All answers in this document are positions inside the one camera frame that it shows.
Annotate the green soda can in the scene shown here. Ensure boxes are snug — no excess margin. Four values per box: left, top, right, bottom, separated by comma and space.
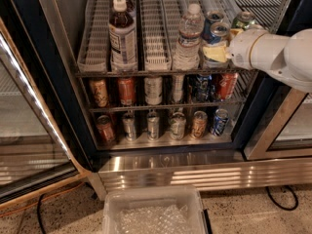
249, 24, 264, 30
231, 11, 255, 30

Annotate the tan can bottom shelf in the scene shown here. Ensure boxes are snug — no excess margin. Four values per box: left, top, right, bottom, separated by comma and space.
191, 111, 208, 138

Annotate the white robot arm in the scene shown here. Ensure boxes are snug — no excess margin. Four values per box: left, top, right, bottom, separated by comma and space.
202, 29, 312, 93

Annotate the red can bottom shelf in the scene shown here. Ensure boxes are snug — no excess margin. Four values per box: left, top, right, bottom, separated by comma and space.
97, 115, 116, 142

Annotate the stainless steel fridge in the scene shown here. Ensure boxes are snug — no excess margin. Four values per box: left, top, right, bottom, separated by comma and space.
0, 0, 312, 197

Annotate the white can bottom shelf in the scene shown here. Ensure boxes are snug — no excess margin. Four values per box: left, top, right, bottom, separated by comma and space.
170, 112, 186, 140

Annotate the rear green soda can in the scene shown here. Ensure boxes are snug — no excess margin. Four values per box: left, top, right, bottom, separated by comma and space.
231, 11, 255, 30

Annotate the silver can bottom shelf left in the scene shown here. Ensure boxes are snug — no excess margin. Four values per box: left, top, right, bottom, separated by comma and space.
122, 112, 137, 141

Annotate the red bull can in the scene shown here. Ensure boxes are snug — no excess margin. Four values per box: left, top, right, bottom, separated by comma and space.
202, 22, 229, 68
202, 11, 224, 40

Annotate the blue can bottom shelf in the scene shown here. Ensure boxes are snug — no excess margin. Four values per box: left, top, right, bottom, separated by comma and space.
211, 108, 229, 137

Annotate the blue can middle shelf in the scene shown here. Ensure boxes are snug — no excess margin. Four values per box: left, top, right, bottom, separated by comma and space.
190, 74, 212, 102

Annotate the front green soda can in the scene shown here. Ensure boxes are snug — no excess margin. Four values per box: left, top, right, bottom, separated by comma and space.
249, 24, 264, 30

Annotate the black cable left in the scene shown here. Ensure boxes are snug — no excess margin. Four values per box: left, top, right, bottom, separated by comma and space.
36, 193, 47, 234

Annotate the silver can bottom shelf centre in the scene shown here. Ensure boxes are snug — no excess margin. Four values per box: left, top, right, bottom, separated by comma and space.
147, 111, 160, 140

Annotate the blue can shelf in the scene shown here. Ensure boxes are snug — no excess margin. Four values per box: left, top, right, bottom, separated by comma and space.
190, 74, 212, 102
211, 108, 229, 137

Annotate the tan can shelf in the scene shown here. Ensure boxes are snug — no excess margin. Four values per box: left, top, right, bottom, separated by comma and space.
89, 79, 109, 107
191, 111, 208, 138

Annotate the top wire shelf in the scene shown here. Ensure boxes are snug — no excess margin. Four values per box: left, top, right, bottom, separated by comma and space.
77, 0, 288, 75

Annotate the clear plastic bin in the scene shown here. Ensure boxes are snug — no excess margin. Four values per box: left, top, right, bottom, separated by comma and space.
102, 185, 209, 234

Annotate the black power cable right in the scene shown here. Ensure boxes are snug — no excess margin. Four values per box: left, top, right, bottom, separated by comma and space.
264, 185, 299, 212

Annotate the tan can middle shelf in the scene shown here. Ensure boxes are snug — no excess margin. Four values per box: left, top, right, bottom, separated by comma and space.
89, 79, 109, 107

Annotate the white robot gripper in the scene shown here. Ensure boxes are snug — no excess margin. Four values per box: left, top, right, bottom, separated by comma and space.
203, 28, 268, 70

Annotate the middle wire shelf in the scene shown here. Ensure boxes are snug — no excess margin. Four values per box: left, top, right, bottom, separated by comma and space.
89, 69, 257, 113

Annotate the front dark tea bottle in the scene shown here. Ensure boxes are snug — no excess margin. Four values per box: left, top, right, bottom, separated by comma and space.
108, 0, 137, 72

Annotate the clear water bottle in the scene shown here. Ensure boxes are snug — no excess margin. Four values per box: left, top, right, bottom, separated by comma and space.
173, 4, 204, 70

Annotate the red can middle shelf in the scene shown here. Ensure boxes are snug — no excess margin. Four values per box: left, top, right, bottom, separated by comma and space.
215, 73, 238, 100

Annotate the wire shelf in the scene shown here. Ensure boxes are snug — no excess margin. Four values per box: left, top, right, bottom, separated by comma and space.
89, 69, 257, 113
77, 0, 288, 75

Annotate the closed right fridge door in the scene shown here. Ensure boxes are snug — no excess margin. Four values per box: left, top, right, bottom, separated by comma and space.
244, 87, 312, 160

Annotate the red can shelf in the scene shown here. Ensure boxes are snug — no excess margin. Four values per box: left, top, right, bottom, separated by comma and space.
215, 73, 238, 100
97, 115, 116, 142

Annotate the orange can middle shelf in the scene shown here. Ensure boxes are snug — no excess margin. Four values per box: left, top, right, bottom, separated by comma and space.
117, 77, 136, 105

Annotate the open glass fridge door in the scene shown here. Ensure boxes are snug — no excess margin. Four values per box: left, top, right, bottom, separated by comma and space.
0, 19, 91, 209

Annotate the slim white can middle shelf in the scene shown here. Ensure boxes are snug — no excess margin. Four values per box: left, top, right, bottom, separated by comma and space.
173, 75, 184, 102

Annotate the silver can shelf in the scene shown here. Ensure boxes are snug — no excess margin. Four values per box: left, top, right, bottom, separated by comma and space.
147, 111, 160, 140
122, 112, 137, 141

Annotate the bubble wrap sheet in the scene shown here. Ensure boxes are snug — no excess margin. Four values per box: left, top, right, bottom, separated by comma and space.
116, 205, 193, 234

